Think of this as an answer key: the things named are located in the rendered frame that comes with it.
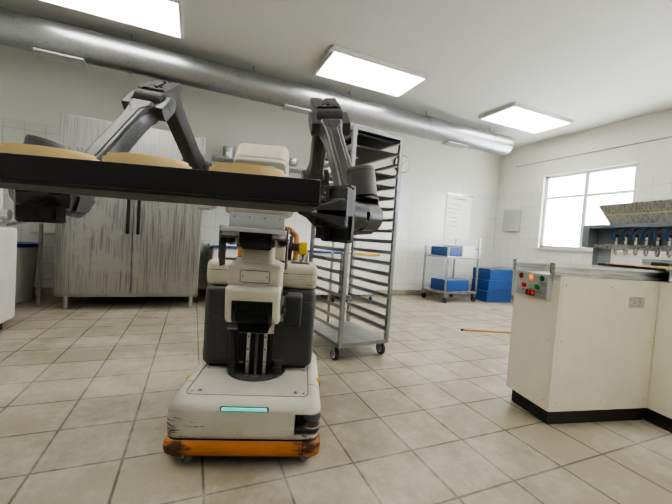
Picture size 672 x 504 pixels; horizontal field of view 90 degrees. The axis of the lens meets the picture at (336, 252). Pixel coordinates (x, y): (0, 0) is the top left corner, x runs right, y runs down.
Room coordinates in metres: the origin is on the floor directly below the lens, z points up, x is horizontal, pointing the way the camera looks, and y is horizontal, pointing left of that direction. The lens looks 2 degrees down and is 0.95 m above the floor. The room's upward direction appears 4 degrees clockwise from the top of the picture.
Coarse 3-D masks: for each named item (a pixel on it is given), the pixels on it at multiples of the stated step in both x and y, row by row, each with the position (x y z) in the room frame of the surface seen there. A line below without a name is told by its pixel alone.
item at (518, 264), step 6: (516, 264) 2.11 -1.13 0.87; (522, 264) 2.12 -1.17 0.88; (528, 264) 2.13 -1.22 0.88; (534, 264) 2.14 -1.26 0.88; (540, 264) 2.15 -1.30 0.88; (546, 264) 2.15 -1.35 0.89; (564, 264) 2.18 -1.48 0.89; (570, 264) 2.19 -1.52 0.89; (576, 264) 2.20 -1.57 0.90; (582, 264) 2.21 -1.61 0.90; (528, 270) 2.13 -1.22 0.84; (534, 270) 2.14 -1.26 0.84; (540, 270) 2.15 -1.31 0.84; (546, 270) 2.16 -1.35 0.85
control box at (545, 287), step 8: (520, 272) 2.07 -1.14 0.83; (528, 272) 2.01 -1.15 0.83; (520, 280) 2.07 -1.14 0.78; (528, 280) 2.00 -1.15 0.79; (536, 280) 1.94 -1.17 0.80; (544, 280) 1.89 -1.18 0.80; (552, 280) 1.87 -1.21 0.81; (520, 288) 2.06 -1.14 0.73; (528, 288) 2.00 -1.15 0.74; (544, 288) 1.88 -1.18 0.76; (536, 296) 1.93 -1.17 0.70; (544, 296) 1.88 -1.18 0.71
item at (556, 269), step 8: (552, 264) 1.84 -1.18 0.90; (560, 264) 1.85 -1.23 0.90; (552, 272) 1.84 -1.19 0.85; (560, 272) 1.83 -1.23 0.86; (568, 272) 1.84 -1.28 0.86; (576, 272) 1.85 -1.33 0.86; (584, 272) 1.86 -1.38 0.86; (592, 272) 1.88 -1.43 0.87; (600, 272) 1.89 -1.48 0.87; (608, 272) 1.90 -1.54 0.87; (616, 272) 1.91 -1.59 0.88; (624, 272) 1.92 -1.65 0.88; (632, 272) 1.93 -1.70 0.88; (640, 272) 1.94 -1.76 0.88; (648, 272) 1.95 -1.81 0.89; (656, 272) 1.96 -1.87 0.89; (664, 272) 1.98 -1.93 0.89; (656, 280) 1.97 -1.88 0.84; (664, 280) 1.98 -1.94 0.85
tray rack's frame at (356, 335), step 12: (360, 132) 2.74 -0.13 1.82; (372, 132) 2.64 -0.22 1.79; (384, 132) 2.70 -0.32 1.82; (312, 228) 3.09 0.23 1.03; (312, 240) 3.09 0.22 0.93; (312, 252) 3.09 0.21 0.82; (348, 288) 3.33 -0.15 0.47; (348, 300) 3.32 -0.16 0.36; (324, 324) 3.13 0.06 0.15; (336, 324) 3.16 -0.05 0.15; (348, 324) 3.19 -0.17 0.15; (324, 336) 2.76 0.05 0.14; (336, 336) 2.77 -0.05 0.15; (348, 336) 2.79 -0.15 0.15; (360, 336) 2.82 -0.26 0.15; (372, 336) 2.84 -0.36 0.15
